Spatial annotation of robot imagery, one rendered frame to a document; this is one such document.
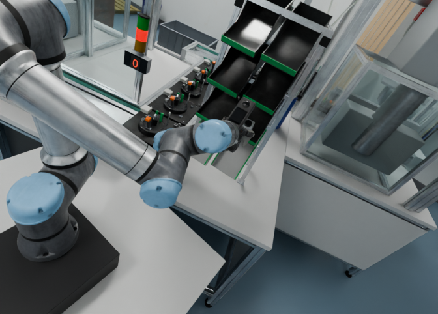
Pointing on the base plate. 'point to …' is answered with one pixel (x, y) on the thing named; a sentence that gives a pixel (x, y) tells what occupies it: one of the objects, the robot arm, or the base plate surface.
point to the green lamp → (143, 23)
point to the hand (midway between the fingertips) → (242, 126)
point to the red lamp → (141, 35)
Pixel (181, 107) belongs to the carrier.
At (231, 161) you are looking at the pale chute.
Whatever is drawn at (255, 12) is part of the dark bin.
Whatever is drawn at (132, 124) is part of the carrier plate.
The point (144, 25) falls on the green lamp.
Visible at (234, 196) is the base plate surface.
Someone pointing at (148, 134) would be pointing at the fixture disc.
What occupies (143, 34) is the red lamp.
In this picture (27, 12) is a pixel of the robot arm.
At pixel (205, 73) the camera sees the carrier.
